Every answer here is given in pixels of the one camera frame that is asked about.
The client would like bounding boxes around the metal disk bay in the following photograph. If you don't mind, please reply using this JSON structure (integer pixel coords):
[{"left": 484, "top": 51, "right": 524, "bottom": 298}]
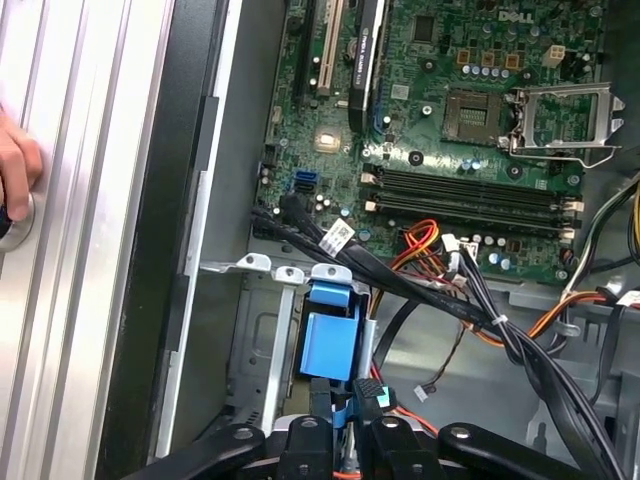
[{"left": 199, "top": 252, "right": 381, "bottom": 436}]

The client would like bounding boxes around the metal locking lever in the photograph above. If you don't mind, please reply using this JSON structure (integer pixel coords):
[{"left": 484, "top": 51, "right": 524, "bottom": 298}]
[{"left": 508, "top": 144, "right": 624, "bottom": 169}]

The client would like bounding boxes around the thin wire white connector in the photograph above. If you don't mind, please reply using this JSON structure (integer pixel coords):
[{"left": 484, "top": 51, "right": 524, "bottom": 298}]
[{"left": 412, "top": 319, "right": 476, "bottom": 401}]

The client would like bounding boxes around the round black tool blue ring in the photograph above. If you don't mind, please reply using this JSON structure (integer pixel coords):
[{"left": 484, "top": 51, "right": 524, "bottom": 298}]
[{"left": 0, "top": 192, "right": 37, "bottom": 254}]

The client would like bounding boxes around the orange red wire bundle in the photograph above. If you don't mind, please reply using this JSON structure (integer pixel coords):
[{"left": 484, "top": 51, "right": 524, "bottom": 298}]
[{"left": 372, "top": 218, "right": 609, "bottom": 349}]

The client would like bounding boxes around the black RAM slot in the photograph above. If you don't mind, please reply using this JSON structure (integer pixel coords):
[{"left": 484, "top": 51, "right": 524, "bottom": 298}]
[
  {"left": 372, "top": 185, "right": 576, "bottom": 226},
  {"left": 360, "top": 172, "right": 585, "bottom": 215},
  {"left": 363, "top": 197, "right": 581, "bottom": 242},
  {"left": 372, "top": 163, "right": 576, "bottom": 204}
]

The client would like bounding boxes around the thick black wire bundle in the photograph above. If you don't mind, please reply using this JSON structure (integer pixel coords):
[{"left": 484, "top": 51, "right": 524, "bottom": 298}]
[{"left": 251, "top": 193, "right": 640, "bottom": 480}]

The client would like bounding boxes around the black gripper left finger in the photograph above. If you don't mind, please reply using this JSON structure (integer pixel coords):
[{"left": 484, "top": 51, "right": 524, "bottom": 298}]
[{"left": 132, "top": 377, "right": 335, "bottom": 480}]

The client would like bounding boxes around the green motherboard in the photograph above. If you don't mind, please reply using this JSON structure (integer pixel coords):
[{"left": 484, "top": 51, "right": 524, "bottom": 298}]
[{"left": 252, "top": 0, "right": 609, "bottom": 286}]

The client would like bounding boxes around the black disk wire blue connector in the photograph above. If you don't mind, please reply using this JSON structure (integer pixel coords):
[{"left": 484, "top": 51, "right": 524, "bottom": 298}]
[{"left": 372, "top": 297, "right": 431, "bottom": 416}]

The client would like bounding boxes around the white expansion slot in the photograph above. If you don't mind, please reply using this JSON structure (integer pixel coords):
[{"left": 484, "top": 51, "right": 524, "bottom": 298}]
[{"left": 314, "top": 0, "right": 345, "bottom": 100}]

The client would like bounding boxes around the CPU socket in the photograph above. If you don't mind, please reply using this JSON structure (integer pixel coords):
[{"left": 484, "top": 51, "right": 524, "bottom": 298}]
[{"left": 442, "top": 88, "right": 505, "bottom": 145}]

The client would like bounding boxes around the black graphics card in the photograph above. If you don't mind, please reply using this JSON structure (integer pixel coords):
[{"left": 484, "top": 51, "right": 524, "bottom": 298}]
[{"left": 346, "top": 0, "right": 390, "bottom": 132}]

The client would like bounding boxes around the black PC case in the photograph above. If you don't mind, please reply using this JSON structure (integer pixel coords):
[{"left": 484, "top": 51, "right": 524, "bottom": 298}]
[{"left": 94, "top": 0, "right": 640, "bottom": 480}]

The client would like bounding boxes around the hard disk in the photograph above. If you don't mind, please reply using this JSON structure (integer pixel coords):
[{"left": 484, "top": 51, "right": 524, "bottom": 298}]
[{"left": 297, "top": 279, "right": 371, "bottom": 384}]

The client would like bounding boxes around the person's left hand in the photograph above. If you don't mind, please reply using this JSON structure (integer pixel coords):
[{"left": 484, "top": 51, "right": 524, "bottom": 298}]
[{"left": 0, "top": 107, "right": 45, "bottom": 222}]

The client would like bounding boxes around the metal socket cover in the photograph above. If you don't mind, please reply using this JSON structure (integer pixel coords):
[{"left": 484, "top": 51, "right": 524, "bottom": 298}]
[{"left": 508, "top": 81, "right": 627, "bottom": 152}]

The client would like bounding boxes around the grey white wire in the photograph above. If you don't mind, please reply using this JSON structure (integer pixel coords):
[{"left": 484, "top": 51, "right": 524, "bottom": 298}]
[{"left": 563, "top": 183, "right": 640, "bottom": 292}]

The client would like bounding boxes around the black expansion slot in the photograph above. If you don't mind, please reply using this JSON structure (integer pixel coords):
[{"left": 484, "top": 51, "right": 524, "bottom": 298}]
[{"left": 291, "top": 0, "right": 317, "bottom": 101}]

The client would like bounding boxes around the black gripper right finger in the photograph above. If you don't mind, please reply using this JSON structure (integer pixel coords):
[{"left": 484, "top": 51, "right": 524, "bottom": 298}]
[{"left": 353, "top": 378, "right": 581, "bottom": 480}]

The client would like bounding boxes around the square chipset chip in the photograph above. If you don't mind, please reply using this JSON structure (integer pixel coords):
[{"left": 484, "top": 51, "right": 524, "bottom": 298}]
[{"left": 314, "top": 128, "right": 344, "bottom": 154}]

